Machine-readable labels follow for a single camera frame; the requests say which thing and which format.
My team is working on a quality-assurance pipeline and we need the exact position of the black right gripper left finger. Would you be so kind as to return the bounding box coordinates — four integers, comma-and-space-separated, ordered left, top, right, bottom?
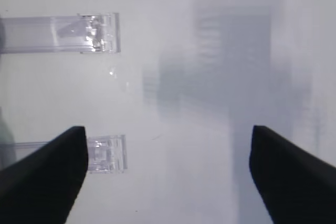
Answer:
1, 126, 88, 223

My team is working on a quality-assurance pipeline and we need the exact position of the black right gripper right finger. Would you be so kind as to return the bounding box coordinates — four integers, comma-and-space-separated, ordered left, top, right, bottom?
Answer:
249, 125, 335, 223

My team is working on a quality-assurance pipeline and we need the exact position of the clear acrylic rack right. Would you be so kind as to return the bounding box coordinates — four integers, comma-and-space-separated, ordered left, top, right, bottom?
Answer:
1, 13, 128, 174

